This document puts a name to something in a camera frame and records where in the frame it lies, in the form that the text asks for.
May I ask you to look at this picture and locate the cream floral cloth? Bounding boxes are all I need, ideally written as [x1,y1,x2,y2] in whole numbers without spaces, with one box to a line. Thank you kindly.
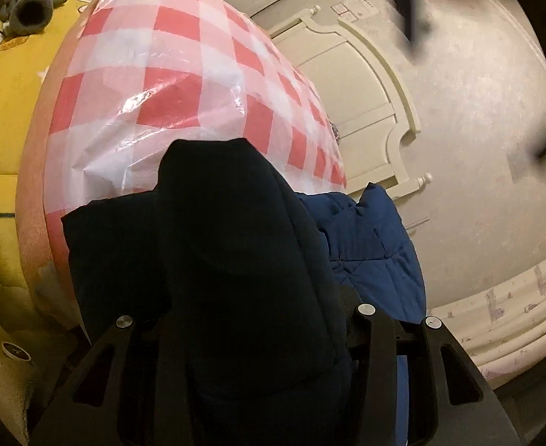
[427,246,546,384]

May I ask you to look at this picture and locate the navy padded jacket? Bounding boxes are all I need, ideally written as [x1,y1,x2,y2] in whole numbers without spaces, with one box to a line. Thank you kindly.
[62,137,428,446]

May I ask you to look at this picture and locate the red white checkered plastic tablecloth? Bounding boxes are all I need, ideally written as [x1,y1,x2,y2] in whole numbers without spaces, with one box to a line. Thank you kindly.
[43,0,348,224]

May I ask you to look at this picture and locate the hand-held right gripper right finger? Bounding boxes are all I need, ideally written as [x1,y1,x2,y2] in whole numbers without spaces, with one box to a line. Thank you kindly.
[344,303,525,446]

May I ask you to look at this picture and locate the cream wooden bed headboard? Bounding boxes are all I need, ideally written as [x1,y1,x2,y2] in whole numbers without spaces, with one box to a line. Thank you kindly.
[250,4,434,196]

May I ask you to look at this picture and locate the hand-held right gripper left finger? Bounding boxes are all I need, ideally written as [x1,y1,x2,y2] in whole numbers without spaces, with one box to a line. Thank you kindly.
[30,315,195,446]

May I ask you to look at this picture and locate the yellow floral blanket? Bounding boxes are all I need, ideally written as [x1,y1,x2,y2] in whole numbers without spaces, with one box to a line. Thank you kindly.
[0,0,199,446]

